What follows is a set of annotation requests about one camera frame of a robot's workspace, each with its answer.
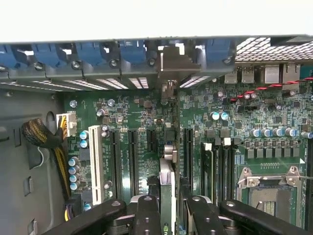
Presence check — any long black expansion slot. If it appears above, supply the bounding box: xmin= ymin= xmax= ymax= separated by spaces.
xmin=109 ymin=129 xmax=122 ymax=200
xmin=182 ymin=127 xmax=194 ymax=183
xmin=127 ymin=128 xmax=139 ymax=197

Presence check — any metal CPU socket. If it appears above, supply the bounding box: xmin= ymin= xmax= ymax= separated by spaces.
xmin=236 ymin=165 xmax=308 ymax=230

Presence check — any white expansion slot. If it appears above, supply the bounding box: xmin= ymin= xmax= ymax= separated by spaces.
xmin=88 ymin=124 xmax=105 ymax=206

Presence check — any short black expansion slot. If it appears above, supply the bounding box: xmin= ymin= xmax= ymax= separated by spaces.
xmin=146 ymin=129 xmax=157 ymax=153

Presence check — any green Dell motherboard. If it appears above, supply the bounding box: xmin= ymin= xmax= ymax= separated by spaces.
xmin=62 ymin=80 xmax=313 ymax=232

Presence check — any white power connector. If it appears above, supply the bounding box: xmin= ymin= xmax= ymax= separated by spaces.
xmin=55 ymin=111 xmax=78 ymax=138

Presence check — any silver open PC case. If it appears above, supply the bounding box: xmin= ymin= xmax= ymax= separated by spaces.
xmin=0 ymin=34 xmax=313 ymax=235

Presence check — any silver rear port block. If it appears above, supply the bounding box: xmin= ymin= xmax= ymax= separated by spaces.
xmin=224 ymin=66 xmax=238 ymax=84
xmin=241 ymin=65 xmax=255 ymax=84
xmin=283 ymin=63 xmax=301 ymax=85
xmin=263 ymin=64 xmax=281 ymax=85

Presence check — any blue card retainer clip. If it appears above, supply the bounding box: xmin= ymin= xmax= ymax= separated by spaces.
xmin=204 ymin=39 xmax=233 ymax=65
xmin=119 ymin=40 xmax=147 ymax=65
xmin=0 ymin=44 xmax=19 ymax=70
xmin=30 ymin=43 xmax=60 ymax=68
xmin=75 ymin=42 xmax=104 ymax=67

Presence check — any black yellow sleeved power cable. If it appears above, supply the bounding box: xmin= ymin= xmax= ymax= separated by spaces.
xmin=21 ymin=115 xmax=83 ymax=222

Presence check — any red black twisted wire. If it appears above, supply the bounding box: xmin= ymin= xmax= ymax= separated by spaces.
xmin=229 ymin=77 xmax=313 ymax=102

